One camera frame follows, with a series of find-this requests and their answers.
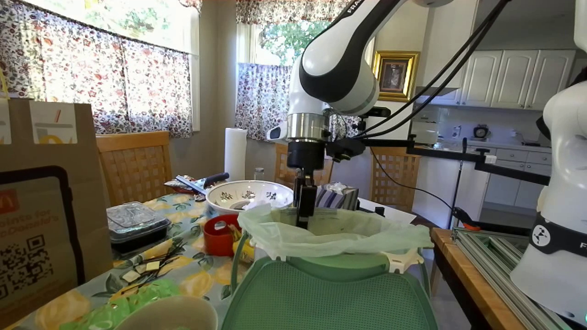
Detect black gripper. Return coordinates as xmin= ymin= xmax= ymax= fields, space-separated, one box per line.
xmin=284 ymin=140 xmax=326 ymax=232

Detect pale green bin liner bag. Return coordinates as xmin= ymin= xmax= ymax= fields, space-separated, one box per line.
xmin=236 ymin=204 xmax=434 ymax=263

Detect white and green bin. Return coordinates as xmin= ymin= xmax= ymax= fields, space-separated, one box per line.
xmin=220 ymin=208 xmax=440 ymax=330

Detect striped grey box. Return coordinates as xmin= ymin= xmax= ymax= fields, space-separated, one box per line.
xmin=313 ymin=180 xmax=361 ymax=213

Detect white floral ceramic bowl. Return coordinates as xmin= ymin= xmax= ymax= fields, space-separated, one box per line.
xmin=203 ymin=178 xmax=297 ymax=217

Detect yellow banana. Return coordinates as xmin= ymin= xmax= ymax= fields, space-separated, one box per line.
xmin=234 ymin=239 xmax=256 ymax=266

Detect white paper towel roll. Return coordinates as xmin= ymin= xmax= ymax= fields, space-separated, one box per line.
xmin=221 ymin=125 xmax=249 ymax=182

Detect red plastic cup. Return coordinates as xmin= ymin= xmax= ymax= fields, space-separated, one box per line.
xmin=201 ymin=211 xmax=243 ymax=259

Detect floral window curtain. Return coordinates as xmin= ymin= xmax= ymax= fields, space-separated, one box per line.
xmin=232 ymin=61 xmax=295 ymax=144
xmin=0 ymin=0 xmax=194 ymax=138

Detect lemon print tablecloth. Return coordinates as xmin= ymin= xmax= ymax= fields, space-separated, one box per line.
xmin=5 ymin=191 xmax=297 ymax=330

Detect gold framed picture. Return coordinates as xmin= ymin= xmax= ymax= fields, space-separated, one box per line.
xmin=370 ymin=50 xmax=421 ymax=105

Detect plain white bowl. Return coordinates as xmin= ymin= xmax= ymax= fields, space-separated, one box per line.
xmin=113 ymin=296 xmax=221 ymax=330

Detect floral curtain valance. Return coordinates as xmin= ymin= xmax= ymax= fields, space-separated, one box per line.
xmin=234 ymin=0 xmax=357 ymax=28

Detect white lower kitchen cabinets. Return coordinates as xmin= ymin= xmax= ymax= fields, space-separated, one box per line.
xmin=480 ymin=144 xmax=555 ymax=213

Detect white kitchen cabinets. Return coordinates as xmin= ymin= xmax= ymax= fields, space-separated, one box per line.
xmin=460 ymin=48 xmax=579 ymax=112
xmin=480 ymin=144 xmax=555 ymax=213

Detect crumpled green plastic bag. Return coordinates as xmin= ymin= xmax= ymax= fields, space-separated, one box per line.
xmin=58 ymin=277 xmax=187 ymax=330

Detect white upper kitchen cabinets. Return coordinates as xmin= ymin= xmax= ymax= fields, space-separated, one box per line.
xmin=460 ymin=48 xmax=579 ymax=112

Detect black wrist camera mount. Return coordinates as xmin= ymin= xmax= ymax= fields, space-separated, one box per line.
xmin=324 ymin=136 xmax=368 ymax=164

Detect black camera on boom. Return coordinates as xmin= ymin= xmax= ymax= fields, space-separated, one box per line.
xmin=359 ymin=107 xmax=394 ymax=120

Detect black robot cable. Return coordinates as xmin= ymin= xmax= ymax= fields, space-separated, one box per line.
xmin=355 ymin=0 xmax=513 ymax=138

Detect aluminium rail base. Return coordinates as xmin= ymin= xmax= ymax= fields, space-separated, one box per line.
xmin=453 ymin=228 xmax=574 ymax=330

